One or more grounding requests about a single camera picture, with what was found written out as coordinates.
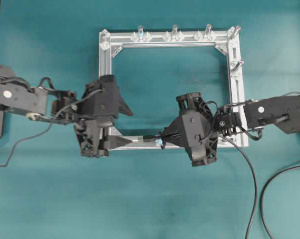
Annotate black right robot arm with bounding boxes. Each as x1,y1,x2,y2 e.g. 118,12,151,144
159,92,300,167

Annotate clear acrylic peg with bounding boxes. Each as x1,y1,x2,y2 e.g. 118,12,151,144
138,25,144,41
230,59,244,72
203,24,212,39
171,24,178,40

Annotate clear acrylic peg right side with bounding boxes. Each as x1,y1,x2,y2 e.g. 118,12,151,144
230,59,244,72

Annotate black string loop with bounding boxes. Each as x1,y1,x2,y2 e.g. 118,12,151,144
154,133,167,150

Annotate thin black left-arm cable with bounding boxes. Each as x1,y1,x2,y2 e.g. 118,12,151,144
0,89,102,171

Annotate black USB cable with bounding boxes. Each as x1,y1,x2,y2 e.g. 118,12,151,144
142,134,300,239

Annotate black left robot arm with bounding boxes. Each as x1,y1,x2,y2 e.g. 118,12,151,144
0,64,163,157

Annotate clear acrylic peg left corner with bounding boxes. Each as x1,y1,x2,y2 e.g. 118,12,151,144
99,29,110,51

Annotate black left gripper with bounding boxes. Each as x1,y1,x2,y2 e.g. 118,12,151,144
74,75,134,157

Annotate clear acrylic peg corner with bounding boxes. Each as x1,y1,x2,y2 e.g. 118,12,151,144
99,29,110,51
230,25,241,40

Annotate silver aluminium extrusion frame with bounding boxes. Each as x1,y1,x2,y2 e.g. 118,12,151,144
98,26,245,136

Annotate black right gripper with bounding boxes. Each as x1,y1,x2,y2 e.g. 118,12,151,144
162,92,218,167

